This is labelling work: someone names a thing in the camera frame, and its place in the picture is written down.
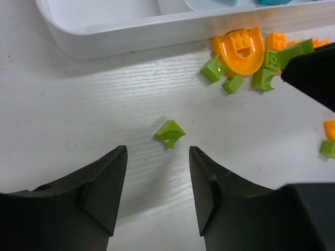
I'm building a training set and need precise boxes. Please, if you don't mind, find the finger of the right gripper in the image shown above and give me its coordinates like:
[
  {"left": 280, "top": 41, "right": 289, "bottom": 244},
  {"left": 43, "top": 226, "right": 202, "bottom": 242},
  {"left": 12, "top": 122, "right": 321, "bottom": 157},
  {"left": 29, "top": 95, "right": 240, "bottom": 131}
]
[{"left": 281, "top": 43, "right": 334, "bottom": 111}]

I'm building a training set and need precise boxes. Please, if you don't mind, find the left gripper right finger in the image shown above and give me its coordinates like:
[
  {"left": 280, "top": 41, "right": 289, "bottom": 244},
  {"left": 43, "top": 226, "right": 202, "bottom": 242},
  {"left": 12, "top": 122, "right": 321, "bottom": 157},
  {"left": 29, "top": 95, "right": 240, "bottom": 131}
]
[{"left": 189, "top": 146, "right": 334, "bottom": 250}]

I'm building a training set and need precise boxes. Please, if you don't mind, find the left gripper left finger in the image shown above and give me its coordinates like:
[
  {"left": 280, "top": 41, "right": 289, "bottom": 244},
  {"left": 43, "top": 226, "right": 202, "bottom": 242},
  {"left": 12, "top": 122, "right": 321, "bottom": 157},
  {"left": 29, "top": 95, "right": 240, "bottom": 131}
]
[{"left": 1, "top": 145, "right": 128, "bottom": 250}]

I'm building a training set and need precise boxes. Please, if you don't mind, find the small green lego cluster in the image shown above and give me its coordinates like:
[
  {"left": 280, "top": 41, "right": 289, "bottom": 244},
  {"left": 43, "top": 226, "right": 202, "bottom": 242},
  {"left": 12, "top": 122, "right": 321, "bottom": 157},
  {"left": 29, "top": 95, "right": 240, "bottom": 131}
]
[{"left": 200, "top": 29, "right": 315, "bottom": 94}]

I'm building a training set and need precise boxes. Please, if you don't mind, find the white compartment tray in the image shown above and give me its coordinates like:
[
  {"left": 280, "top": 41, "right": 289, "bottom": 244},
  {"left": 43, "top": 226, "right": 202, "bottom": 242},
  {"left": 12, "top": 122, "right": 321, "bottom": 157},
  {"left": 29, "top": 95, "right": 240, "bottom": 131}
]
[{"left": 36, "top": 1, "right": 334, "bottom": 59}]

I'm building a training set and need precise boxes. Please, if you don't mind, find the small green lego left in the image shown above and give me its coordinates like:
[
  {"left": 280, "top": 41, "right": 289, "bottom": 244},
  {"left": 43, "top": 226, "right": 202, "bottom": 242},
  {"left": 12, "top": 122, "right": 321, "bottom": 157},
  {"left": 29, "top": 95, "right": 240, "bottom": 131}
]
[{"left": 154, "top": 120, "right": 186, "bottom": 149}]

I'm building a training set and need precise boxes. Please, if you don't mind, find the small green lego bottom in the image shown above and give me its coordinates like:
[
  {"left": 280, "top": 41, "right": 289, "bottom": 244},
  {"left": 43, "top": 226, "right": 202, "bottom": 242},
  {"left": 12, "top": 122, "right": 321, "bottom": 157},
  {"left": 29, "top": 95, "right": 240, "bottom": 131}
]
[{"left": 319, "top": 140, "right": 335, "bottom": 159}]

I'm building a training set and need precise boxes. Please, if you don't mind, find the small orange curved lego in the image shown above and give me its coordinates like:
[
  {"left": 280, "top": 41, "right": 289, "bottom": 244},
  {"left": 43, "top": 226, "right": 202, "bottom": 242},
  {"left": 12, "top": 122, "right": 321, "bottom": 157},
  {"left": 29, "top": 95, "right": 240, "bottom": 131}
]
[{"left": 324, "top": 120, "right": 335, "bottom": 141}]

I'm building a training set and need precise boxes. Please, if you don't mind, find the orange arch lego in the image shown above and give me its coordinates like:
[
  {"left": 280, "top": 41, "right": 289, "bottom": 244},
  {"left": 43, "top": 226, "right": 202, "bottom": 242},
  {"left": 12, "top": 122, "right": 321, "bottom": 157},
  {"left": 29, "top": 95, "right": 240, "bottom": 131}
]
[{"left": 211, "top": 26, "right": 265, "bottom": 76}]

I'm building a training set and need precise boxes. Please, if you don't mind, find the orange lego row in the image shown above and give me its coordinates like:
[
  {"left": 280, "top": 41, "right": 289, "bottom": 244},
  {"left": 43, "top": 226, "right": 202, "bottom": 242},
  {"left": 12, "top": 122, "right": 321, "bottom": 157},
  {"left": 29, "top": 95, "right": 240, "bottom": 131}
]
[{"left": 265, "top": 32, "right": 330, "bottom": 52}]

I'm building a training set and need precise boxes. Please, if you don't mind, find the long teal lego brick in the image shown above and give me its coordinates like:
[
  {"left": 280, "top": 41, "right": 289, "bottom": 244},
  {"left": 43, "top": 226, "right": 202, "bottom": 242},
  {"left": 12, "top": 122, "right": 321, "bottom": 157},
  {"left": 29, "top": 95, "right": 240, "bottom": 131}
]
[{"left": 258, "top": 0, "right": 292, "bottom": 5}]

